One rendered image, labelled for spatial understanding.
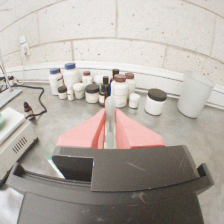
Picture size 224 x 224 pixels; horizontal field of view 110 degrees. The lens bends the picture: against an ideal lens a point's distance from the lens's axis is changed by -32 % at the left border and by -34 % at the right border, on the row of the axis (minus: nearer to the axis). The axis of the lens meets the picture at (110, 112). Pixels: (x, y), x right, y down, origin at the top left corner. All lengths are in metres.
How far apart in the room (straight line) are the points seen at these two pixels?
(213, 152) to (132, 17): 0.57
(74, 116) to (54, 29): 0.48
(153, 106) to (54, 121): 0.33
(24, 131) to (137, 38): 0.52
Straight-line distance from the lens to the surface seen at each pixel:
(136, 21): 0.54
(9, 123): 0.33
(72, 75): 0.49
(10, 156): 0.32
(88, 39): 0.59
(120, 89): 0.38
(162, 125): 0.38
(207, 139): 0.44
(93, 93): 0.42
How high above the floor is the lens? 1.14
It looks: 38 degrees down
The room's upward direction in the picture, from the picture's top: 1 degrees clockwise
